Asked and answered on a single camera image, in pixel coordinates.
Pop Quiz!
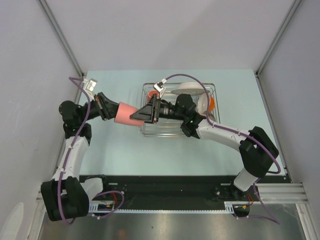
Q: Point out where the orange mug white inside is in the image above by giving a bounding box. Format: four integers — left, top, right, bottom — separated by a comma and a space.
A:
147, 90, 159, 99

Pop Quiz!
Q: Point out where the white ribbed plate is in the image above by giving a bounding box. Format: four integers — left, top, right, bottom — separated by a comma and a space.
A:
171, 82, 205, 96

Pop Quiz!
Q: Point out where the white orange small bowl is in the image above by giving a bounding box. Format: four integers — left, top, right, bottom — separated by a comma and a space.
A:
196, 93, 215, 114

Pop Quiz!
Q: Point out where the green ceramic bowl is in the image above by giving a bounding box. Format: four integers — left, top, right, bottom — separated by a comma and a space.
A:
208, 112, 216, 122

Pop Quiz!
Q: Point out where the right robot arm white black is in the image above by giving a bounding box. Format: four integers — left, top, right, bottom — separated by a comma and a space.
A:
129, 94, 279, 201

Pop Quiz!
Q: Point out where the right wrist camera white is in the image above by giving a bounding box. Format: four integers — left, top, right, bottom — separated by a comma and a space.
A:
153, 78, 167, 98

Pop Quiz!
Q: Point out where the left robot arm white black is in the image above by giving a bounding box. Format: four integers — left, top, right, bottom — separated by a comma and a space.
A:
40, 92, 119, 222

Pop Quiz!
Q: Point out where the pink plastic cup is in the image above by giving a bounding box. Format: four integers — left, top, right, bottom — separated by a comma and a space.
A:
114, 102, 145, 127

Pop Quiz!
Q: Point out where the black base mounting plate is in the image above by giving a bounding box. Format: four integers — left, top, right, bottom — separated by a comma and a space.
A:
74, 174, 261, 211

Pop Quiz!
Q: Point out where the left aluminium frame post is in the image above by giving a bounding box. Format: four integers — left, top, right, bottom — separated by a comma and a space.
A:
36, 0, 85, 77

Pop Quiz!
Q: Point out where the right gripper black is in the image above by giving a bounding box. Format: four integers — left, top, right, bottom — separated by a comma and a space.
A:
130, 94, 186, 125

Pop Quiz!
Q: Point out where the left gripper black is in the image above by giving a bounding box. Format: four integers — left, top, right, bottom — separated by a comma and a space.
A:
79, 92, 129, 123

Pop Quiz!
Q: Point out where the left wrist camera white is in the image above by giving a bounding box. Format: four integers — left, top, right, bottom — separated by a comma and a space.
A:
83, 78, 98, 98

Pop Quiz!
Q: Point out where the aluminium frame post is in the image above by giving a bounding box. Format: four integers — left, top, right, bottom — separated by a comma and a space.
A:
254, 0, 303, 76
36, 0, 85, 77

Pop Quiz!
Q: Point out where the right aluminium frame post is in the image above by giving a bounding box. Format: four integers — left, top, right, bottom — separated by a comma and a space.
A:
254, 0, 303, 76

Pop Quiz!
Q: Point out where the metal wire dish rack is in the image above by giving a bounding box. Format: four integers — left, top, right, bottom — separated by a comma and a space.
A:
139, 82, 221, 137

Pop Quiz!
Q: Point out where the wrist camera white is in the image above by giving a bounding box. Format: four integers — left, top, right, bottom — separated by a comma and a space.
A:
83, 78, 98, 98
153, 78, 167, 98

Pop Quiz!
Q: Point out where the white slotted cable duct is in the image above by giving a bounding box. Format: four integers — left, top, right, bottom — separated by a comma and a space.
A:
88, 202, 234, 216

